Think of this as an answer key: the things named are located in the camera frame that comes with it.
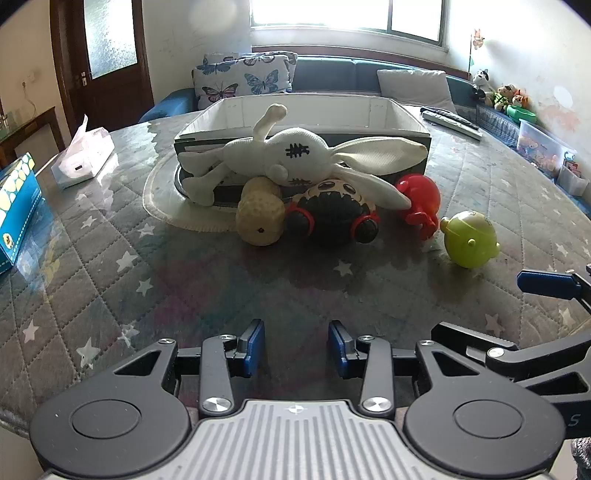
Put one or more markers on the wooden sideboard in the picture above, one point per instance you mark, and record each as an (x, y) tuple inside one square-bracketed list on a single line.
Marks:
[(46, 124)]

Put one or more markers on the white tissue pack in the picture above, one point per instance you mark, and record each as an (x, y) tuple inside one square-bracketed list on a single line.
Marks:
[(83, 161)]

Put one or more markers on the red round toy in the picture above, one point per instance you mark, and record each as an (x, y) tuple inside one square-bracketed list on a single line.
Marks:
[(422, 194)]

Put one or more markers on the plain white pillow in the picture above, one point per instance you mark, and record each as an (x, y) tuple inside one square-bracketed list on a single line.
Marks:
[(415, 87)]

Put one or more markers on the black-haired doll figure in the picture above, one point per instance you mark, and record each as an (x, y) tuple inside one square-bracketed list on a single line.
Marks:
[(332, 217)]

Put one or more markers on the butterfly print pillow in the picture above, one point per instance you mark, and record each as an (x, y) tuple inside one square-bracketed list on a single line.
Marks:
[(249, 78), (217, 57)]

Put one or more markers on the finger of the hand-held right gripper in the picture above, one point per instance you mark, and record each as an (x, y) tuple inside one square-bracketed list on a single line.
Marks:
[(545, 282), (475, 339)]

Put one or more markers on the grey remote control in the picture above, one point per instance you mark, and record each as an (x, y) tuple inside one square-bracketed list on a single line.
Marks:
[(455, 125)]

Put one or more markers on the window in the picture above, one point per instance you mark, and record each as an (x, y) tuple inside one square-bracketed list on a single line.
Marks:
[(323, 14)]

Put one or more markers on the blue sofa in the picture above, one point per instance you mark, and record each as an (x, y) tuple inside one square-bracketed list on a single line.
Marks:
[(332, 76)]

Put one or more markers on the brown wooden door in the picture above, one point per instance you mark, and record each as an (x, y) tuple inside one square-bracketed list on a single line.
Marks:
[(115, 92)]

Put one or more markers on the clear plastic storage container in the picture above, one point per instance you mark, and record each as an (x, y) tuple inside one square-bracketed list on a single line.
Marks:
[(545, 145)]

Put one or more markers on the small white storage box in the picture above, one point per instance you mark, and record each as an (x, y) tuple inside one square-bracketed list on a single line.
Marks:
[(575, 180)]

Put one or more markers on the artificial flower decoration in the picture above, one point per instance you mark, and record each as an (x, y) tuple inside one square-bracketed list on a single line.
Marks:
[(476, 44)]

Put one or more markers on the white plush rabbit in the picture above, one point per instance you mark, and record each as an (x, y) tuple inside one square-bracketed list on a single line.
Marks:
[(295, 147)]

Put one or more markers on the green round toy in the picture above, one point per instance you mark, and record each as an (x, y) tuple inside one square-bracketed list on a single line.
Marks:
[(468, 240)]

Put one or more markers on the orange plush toy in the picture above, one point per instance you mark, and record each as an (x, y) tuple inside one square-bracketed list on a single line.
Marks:
[(521, 99)]

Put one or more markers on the beige plush toy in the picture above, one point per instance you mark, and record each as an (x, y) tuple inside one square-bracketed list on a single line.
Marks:
[(258, 212)]

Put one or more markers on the star-patterned quilted desktop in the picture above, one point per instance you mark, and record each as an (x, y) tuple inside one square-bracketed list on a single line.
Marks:
[(277, 295)]

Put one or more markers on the person's right hand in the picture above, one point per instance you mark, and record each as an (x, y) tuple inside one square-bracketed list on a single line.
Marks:
[(582, 459)]

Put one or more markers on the green-clothed bear plush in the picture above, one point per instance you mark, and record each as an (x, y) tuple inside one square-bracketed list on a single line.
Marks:
[(505, 96)]

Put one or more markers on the cardboard box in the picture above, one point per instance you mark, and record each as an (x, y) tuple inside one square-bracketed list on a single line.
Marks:
[(240, 113)]

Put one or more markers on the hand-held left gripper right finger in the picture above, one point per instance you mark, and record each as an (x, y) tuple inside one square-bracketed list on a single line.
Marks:
[(338, 348)]

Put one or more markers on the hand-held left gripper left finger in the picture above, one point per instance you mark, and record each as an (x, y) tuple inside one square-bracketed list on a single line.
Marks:
[(253, 346)]

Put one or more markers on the black and white cow plush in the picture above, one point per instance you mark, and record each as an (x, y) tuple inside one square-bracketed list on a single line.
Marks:
[(482, 83)]

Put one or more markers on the blue tissue box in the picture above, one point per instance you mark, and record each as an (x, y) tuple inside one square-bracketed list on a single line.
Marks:
[(18, 207)]

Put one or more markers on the black remote control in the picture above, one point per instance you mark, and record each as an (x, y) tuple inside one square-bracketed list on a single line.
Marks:
[(443, 112)]

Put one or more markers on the round white mat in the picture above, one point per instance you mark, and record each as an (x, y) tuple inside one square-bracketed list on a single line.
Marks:
[(161, 194)]

